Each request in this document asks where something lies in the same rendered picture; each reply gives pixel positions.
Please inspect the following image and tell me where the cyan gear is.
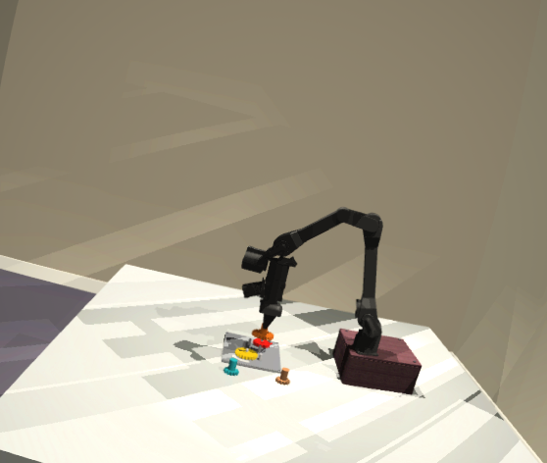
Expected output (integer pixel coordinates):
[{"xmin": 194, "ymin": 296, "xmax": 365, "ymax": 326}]
[{"xmin": 224, "ymin": 358, "xmax": 239, "ymax": 376}]

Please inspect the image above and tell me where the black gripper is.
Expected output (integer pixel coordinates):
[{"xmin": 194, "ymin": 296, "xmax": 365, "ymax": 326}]
[{"xmin": 259, "ymin": 276, "xmax": 286, "ymax": 330}]

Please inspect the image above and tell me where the yellow gear with black stripe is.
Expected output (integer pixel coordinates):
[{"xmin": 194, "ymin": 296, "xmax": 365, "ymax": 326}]
[{"xmin": 235, "ymin": 347, "xmax": 257, "ymax": 361}]

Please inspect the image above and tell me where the red gear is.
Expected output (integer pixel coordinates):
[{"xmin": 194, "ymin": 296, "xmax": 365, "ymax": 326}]
[{"xmin": 252, "ymin": 338, "xmax": 271, "ymax": 349}]

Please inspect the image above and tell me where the dark brown gear with cylindrical hub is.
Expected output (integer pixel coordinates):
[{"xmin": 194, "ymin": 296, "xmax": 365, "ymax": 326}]
[{"xmin": 275, "ymin": 368, "xmax": 290, "ymax": 385}]

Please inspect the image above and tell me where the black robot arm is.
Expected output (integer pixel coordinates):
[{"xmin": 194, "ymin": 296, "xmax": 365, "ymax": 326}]
[{"xmin": 241, "ymin": 207, "xmax": 383, "ymax": 356}]

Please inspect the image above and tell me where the orange gear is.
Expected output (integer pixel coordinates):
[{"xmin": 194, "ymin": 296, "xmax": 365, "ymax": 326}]
[{"xmin": 251, "ymin": 323, "xmax": 274, "ymax": 340}]

